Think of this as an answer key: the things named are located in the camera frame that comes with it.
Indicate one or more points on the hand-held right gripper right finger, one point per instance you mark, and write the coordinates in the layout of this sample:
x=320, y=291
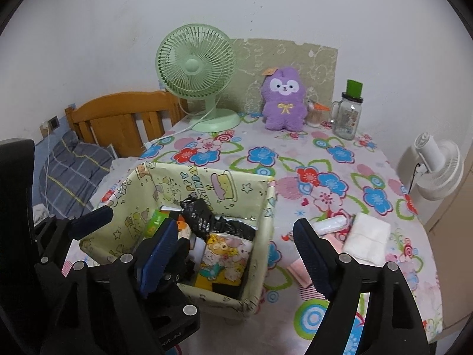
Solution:
x=314, y=262

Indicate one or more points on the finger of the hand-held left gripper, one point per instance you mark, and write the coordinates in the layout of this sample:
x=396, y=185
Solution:
x=90, y=223
x=184, y=318

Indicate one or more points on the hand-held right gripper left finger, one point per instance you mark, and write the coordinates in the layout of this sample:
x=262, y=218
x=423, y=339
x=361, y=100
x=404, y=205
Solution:
x=159, y=255

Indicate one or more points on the pink packet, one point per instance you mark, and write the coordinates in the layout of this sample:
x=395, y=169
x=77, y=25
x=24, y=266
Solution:
x=301, y=271

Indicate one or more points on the green tissue pack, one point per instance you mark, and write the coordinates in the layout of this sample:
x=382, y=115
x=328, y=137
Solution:
x=155, y=225

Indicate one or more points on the white pad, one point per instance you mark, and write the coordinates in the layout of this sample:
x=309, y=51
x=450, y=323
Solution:
x=332, y=225

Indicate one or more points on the white cotton pad packet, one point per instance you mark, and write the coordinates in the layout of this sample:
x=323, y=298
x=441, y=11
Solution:
x=366, y=238

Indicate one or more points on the black plastic bag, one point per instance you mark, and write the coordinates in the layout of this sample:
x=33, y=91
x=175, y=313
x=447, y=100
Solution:
x=199, y=214

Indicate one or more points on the yellow cartoon tissue pack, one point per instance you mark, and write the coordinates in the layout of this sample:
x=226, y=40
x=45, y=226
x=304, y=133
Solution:
x=221, y=259

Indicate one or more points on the yellow cartoon storage box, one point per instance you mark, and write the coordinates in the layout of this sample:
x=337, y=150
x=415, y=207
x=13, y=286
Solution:
x=166, y=181

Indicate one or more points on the grey plaid pillow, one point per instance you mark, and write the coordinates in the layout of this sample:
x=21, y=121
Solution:
x=74, y=170

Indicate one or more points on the wooden bed headboard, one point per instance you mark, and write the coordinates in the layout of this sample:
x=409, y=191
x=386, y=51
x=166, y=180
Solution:
x=111, y=111

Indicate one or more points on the cotton swab jar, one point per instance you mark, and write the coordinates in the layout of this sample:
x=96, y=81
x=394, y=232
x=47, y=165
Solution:
x=314, y=118

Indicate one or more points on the glass jar with green lid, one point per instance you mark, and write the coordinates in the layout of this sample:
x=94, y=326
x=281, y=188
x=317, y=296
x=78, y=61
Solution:
x=347, y=118

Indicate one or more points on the purple plush toy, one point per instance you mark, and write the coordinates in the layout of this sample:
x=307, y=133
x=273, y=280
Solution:
x=282, y=114

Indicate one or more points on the white standing fan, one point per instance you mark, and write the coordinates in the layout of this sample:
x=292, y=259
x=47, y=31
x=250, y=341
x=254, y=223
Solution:
x=439, y=170

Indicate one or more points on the green desk fan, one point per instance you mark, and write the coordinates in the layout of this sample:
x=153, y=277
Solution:
x=192, y=66

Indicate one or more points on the green patterned board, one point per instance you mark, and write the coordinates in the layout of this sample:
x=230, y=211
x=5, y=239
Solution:
x=295, y=53

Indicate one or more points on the wall socket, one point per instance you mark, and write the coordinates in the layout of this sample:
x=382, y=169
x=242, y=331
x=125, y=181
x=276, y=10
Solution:
x=53, y=122

